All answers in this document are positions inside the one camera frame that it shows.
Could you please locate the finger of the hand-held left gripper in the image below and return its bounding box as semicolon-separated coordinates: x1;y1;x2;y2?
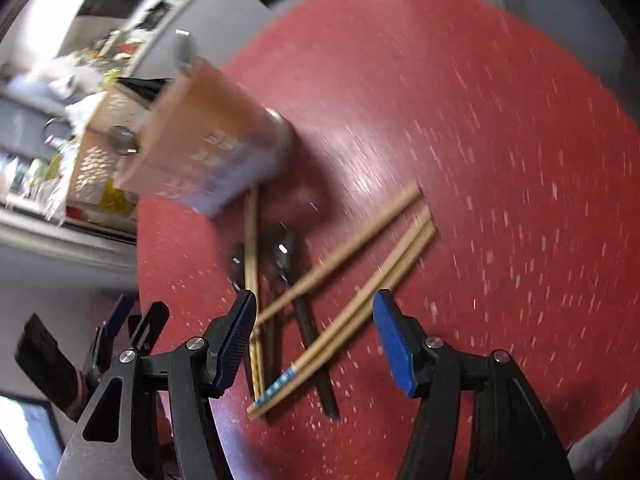
127;301;171;357
82;294;137;386

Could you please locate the white patterned basket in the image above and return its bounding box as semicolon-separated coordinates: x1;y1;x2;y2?
65;80;151;206

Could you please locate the wooden chopstick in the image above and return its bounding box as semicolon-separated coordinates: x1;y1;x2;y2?
248;206;433;411
254;186;423;330
248;224;438;420
243;187;260;401
247;187;266;403

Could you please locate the yellow packet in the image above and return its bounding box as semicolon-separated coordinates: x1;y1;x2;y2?
99;184;137;217

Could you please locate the beige utensil holder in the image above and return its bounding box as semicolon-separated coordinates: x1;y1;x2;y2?
114;55;296;217

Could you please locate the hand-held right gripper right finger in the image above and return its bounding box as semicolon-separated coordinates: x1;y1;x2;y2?
373;289;576;480

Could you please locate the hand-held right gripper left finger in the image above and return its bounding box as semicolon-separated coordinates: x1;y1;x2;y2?
56;289;258;480

